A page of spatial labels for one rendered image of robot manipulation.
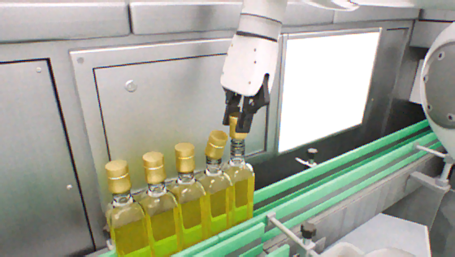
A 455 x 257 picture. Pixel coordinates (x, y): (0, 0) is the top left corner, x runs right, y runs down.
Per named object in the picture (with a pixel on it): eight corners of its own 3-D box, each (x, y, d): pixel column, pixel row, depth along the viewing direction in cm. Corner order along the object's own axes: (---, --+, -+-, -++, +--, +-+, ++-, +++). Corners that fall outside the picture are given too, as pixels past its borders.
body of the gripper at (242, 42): (225, 23, 53) (213, 84, 56) (261, 28, 45) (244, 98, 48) (256, 32, 57) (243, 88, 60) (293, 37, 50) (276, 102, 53)
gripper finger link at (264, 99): (255, 58, 51) (239, 81, 55) (275, 90, 47) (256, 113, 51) (260, 59, 52) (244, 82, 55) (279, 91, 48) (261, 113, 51)
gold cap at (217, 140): (216, 145, 57) (222, 128, 55) (226, 158, 55) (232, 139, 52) (201, 148, 55) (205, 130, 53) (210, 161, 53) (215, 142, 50)
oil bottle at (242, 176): (238, 228, 72) (240, 152, 63) (253, 243, 68) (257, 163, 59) (219, 238, 69) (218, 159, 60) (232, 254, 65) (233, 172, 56)
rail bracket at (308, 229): (271, 237, 68) (275, 194, 63) (330, 291, 56) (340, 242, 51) (262, 243, 67) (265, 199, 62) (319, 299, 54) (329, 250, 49)
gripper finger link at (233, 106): (222, 88, 57) (214, 120, 59) (231, 92, 55) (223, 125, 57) (235, 89, 59) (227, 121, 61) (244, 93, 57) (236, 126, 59)
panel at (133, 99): (356, 123, 108) (374, 26, 94) (363, 125, 106) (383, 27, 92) (101, 211, 63) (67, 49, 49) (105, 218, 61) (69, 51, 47)
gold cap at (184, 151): (189, 161, 55) (188, 140, 53) (199, 169, 52) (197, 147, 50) (172, 167, 53) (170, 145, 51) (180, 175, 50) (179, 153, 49)
